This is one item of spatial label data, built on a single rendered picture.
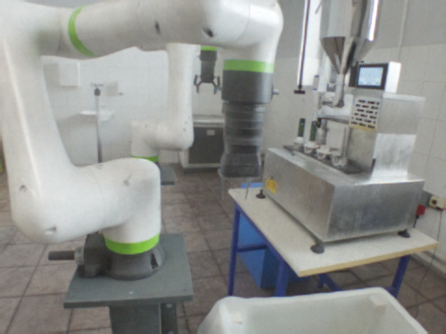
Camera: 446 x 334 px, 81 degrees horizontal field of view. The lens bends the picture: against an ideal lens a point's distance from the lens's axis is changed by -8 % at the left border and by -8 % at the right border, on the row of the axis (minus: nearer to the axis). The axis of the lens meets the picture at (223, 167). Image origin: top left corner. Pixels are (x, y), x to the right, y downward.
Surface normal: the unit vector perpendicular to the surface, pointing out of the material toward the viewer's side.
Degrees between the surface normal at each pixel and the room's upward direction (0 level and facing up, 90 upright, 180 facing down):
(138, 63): 90
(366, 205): 90
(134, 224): 90
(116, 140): 90
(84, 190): 54
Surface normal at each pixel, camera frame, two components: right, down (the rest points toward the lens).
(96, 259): 0.22, 0.14
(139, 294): 0.06, -0.96
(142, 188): 0.73, 0.21
